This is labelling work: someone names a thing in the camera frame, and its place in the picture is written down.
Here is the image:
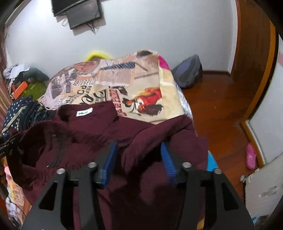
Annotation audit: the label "maroon button shirt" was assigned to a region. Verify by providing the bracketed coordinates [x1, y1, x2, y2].
[6, 102, 208, 229]

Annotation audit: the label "colourful bed sheet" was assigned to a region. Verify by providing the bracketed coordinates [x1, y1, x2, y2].
[206, 151, 219, 172]

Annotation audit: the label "pink croc slipper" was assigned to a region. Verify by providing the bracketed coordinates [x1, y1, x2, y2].
[246, 143, 257, 170]

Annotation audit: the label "white radiator heater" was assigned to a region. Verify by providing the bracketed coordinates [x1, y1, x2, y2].
[240, 155, 283, 218]

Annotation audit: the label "dark blue jeans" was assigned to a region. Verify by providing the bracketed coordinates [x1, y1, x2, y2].
[19, 102, 57, 131]

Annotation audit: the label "newspaper print blanket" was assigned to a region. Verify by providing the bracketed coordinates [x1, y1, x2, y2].
[39, 50, 193, 124]

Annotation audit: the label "navy patterned cloth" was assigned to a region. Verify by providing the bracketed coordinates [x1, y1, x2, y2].
[1, 95, 34, 136]

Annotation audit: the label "grey purple backpack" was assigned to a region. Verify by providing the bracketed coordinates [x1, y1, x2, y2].
[171, 54, 203, 89]

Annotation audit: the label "orange box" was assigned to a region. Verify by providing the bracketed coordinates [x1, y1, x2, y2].
[12, 81, 28, 100]

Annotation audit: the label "yellow pillow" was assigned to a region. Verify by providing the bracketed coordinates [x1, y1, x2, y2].
[85, 51, 111, 61]

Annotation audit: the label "striped pink curtain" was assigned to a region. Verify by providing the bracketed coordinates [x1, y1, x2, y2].
[0, 26, 12, 128]

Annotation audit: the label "brown wooden door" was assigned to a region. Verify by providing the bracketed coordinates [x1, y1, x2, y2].
[231, 1, 279, 122]

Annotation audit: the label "small black wall monitor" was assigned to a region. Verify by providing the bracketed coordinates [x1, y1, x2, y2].
[66, 0, 102, 30]

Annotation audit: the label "large wall television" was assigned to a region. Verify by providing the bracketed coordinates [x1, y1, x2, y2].
[51, 0, 87, 16]

